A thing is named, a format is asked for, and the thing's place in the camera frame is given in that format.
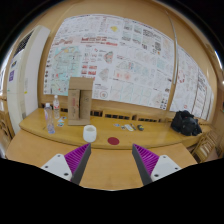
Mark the large white poster sheet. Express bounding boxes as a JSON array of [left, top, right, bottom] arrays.
[[43, 14, 174, 110]]

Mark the black bag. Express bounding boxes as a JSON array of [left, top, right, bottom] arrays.
[[171, 110, 202, 136]]

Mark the clear plastic water bottle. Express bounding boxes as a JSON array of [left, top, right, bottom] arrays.
[[44, 103, 55, 134]]

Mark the small dark object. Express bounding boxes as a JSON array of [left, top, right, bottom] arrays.
[[137, 125, 144, 131]]

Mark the wooden chair left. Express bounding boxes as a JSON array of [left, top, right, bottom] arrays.
[[0, 111, 15, 140]]

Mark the white standing air conditioner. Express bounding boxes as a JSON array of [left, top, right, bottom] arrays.
[[7, 25, 50, 134]]

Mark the wooden chair right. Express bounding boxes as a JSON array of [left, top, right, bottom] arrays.
[[191, 130, 224, 163]]

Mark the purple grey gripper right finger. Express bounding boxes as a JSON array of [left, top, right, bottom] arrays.
[[132, 144, 181, 185]]

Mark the small sticker on table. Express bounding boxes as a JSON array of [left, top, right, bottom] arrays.
[[57, 116, 67, 127]]

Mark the small white card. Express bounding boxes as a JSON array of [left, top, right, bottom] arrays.
[[124, 124, 134, 131]]

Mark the brown cardboard box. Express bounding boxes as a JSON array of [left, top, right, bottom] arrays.
[[68, 77, 93, 126]]

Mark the white cup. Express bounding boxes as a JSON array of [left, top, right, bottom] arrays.
[[83, 125, 97, 143]]

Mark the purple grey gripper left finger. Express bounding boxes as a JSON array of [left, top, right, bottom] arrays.
[[42, 144, 91, 185]]

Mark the wooden chair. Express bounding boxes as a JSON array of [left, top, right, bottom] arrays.
[[191, 130, 224, 163], [0, 111, 15, 140]]

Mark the right white poster sheet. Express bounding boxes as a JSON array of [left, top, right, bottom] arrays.
[[170, 47, 214, 121]]

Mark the water bottle with red label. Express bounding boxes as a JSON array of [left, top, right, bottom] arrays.
[[53, 95, 60, 119]]

